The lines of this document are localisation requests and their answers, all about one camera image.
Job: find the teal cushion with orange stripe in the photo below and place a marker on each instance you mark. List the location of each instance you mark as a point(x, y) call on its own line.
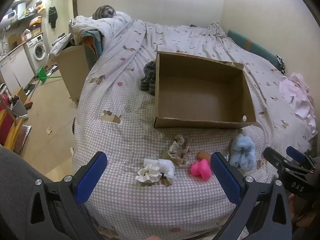
point(255, 47)

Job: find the grey striped cushion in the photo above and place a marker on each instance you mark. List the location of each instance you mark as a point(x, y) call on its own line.
point(103, 12)

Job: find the green dustpan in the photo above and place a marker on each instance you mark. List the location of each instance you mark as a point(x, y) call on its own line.
point(41, 74)

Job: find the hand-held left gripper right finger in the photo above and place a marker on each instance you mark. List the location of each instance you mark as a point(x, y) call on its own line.
point(226, 180)

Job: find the large cardboard carton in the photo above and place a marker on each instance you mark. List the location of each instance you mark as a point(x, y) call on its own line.
point(72, 72)

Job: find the white washing machine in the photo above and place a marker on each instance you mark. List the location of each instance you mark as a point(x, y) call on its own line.
point(37, 50)

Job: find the checkered printed bed sheet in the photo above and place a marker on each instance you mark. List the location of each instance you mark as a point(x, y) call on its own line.
point(125, 135)

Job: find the cluttered wall shelf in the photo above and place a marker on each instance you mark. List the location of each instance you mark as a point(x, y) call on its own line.
point(22, 15)

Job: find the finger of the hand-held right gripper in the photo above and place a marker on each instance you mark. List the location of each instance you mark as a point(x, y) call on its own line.
point(296, 153)
point(273, 157)

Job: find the person's right hand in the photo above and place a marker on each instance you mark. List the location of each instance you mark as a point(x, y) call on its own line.
point(293, 205)

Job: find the pink rubber toy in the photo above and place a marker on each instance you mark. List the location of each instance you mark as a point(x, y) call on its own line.
point(201, 170)

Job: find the light blue fluffy sock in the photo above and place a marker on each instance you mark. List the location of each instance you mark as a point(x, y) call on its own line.
point(241, 155)

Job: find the pale pink cloth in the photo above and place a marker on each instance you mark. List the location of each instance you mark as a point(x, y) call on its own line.
point(297, 95)

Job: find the cardboard box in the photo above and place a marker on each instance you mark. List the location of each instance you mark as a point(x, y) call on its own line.
point(200, 97)

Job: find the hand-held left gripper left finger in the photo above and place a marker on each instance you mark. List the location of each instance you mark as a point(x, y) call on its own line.
point(91, 177)

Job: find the cream white scrunchie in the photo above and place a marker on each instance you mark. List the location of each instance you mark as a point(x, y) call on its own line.
point(147, 173)

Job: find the white kitchen cabinet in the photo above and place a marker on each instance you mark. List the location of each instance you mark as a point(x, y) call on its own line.
point(15, 67)

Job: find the white plastic bag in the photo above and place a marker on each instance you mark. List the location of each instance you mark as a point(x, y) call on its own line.
point(61, 43)

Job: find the black hanging garment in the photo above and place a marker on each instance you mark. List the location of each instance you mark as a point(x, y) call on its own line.
point(53, 16)

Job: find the white sock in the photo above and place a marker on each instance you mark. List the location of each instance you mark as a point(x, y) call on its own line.
point(166, 166)

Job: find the teal folded blanket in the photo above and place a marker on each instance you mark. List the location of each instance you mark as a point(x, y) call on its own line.
point(93, 45)

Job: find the white printed duvet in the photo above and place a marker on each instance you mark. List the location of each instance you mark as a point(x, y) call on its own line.
point(105, 26)

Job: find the clear plastic wrapper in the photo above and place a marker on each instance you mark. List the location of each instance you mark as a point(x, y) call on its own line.
point(227, 158)

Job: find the grey bin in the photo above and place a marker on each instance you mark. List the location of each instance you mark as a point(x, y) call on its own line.
point(19, 107)

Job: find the yellow wooden frame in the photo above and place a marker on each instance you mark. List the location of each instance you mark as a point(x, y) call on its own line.
point(12, 130)

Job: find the black white patterned cloth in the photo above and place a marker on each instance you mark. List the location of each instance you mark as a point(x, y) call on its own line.
point(281, 63)

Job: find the dark striped cloth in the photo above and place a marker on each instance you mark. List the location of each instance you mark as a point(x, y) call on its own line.
point(147, 80)

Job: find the tan rubber toy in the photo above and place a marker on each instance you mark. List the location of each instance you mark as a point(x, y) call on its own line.
point(203, 155)

